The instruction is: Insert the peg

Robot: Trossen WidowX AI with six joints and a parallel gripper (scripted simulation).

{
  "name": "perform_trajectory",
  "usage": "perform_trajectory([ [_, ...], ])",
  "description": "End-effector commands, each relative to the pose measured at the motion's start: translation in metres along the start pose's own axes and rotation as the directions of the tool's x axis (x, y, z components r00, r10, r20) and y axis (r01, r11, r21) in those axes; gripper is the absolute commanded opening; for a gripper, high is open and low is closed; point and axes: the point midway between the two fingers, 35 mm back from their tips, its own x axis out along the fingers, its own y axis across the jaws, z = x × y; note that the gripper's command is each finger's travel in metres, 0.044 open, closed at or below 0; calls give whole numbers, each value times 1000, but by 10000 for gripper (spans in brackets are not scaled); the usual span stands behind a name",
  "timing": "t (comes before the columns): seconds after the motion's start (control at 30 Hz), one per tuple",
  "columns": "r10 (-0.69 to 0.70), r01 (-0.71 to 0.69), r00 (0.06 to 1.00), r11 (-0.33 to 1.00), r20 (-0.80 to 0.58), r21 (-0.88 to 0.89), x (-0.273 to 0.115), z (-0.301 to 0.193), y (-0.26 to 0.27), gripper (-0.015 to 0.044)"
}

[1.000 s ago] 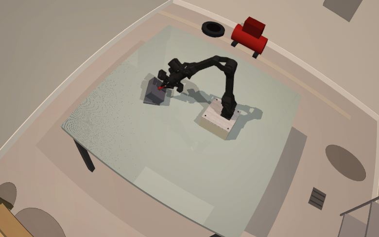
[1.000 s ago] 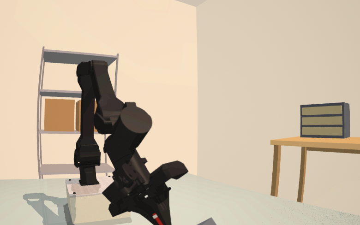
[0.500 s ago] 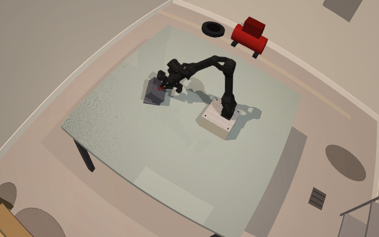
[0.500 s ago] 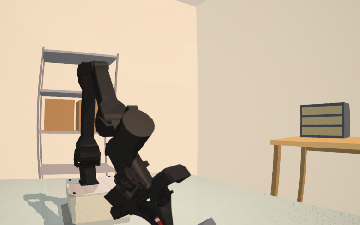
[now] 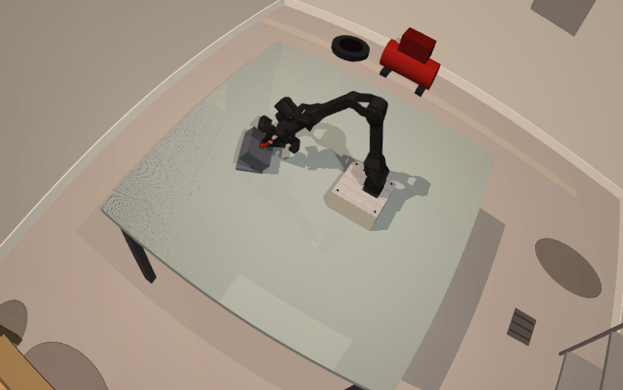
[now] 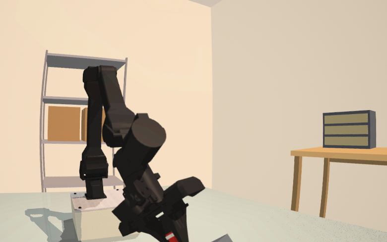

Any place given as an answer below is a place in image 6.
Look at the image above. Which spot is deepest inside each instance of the red square peg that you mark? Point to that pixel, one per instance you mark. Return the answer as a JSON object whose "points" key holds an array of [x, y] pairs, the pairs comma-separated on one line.
{"points": [[170, 236]]}

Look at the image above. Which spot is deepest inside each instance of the grey sloped panel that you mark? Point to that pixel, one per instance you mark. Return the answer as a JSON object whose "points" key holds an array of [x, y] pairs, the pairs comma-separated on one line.
{"points": [[224, 238]]}

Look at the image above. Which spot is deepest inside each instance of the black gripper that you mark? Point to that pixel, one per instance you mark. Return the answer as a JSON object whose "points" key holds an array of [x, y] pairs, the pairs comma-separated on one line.
{"points": [[174, 218]]}

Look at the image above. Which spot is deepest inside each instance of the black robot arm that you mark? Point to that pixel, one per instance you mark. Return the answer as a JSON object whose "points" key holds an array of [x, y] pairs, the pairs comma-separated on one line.
{"points": [[139, 137]]}

